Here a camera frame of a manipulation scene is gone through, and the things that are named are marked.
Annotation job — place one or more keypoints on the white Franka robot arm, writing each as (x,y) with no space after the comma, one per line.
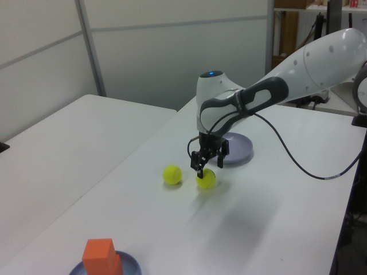
(315,66)

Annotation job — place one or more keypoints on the yellow tennis ball black print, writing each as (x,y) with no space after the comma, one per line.
(207,181)

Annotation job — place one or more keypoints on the orange foam cube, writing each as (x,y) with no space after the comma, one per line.
(118,266)
(97,257)

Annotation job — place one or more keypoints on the grey partition post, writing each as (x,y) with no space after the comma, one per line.
(270,34)

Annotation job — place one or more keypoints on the blue plate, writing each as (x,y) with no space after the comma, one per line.
(132,266)

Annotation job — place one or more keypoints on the brown cardboard panel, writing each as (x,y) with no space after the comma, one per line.
(288,31)

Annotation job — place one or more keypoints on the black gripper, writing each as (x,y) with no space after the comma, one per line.
(210,141)

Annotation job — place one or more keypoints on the plain yellow tennis ball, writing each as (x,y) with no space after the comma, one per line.
(172,174)

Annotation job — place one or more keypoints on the purple plate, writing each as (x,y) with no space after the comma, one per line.
(241,149)

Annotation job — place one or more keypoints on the black mount block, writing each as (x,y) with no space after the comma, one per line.
(359,120)

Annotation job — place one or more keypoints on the black table clamp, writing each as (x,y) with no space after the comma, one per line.
(3,147)

